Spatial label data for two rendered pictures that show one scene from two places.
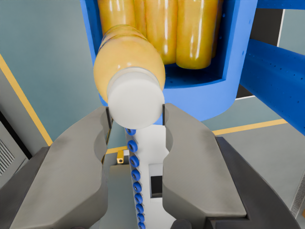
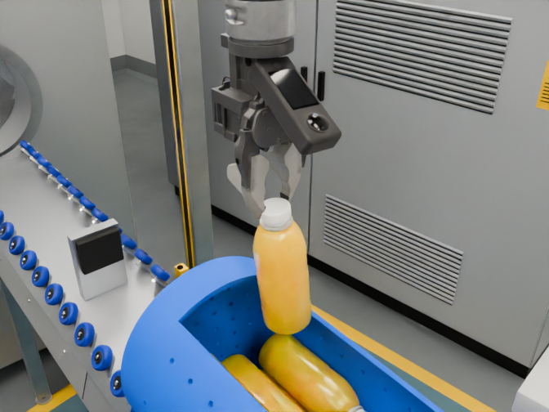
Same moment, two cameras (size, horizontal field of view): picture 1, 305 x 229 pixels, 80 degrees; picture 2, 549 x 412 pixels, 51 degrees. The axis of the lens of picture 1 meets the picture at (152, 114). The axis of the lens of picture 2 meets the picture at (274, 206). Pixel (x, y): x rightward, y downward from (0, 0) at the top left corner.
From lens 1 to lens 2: 0.60 m
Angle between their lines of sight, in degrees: 40
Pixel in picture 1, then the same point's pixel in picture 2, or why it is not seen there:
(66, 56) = not seen: outside the picture
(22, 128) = (344, 298)
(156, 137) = not seen: hidden behind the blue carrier
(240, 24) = (204, 360)
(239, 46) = (187, 352)
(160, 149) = (122, 310)
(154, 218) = (51, 211)
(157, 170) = (110, 276)
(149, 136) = not seen: hidden behind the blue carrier
